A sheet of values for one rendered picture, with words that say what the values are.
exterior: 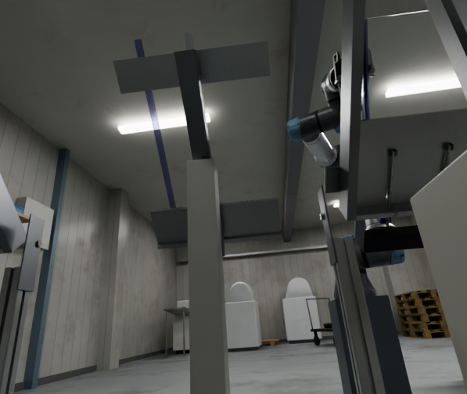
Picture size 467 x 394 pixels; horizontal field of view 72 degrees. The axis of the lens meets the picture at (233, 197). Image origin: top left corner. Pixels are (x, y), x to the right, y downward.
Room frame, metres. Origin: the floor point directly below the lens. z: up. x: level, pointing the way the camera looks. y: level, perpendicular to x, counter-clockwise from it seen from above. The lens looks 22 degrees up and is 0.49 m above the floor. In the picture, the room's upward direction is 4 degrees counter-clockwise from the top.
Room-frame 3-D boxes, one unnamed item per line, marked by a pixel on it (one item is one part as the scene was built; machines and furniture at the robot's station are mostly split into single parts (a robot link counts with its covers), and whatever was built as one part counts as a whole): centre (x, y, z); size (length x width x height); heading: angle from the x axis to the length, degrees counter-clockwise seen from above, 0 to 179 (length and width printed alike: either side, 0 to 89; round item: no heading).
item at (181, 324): (8.18, 1.29, 0.57); 2.36 x 0.59 x 1.13; 174
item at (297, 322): (8.72, -1.49, 0.77); 0.90 x 0.71 x 1.54; 84
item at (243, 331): (7.57, 0.00, 0.70); 0.72 x 0.64 x 1.40; 84
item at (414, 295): (7.49, -4.04, 0.45); 1.28 x 0.87 x 0.90; 174
